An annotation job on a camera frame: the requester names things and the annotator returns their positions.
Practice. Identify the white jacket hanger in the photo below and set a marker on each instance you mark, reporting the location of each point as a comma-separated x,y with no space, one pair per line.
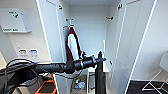
70,26

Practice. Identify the black t-shirt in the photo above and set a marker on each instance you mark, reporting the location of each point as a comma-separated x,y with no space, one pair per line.
100,78

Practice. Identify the white wardrobe door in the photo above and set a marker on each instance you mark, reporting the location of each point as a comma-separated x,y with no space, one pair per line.
50,33
133,40

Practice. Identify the black wall hook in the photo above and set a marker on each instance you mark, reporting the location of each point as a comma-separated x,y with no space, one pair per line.
69,19
109,17

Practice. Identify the blue white wall sticker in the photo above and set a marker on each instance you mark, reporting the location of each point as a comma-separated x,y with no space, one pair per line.
33,54

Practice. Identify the clear plastic bottle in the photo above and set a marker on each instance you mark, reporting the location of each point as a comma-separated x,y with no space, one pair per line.
80,84

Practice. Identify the orange white warning label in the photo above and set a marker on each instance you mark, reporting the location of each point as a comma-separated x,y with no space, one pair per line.
65,29

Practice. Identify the red white varsity jacket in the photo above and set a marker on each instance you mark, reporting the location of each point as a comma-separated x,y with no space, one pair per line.
71,43

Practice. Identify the white wardrobe carcass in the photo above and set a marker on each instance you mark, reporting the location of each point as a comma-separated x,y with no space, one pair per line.
90,30

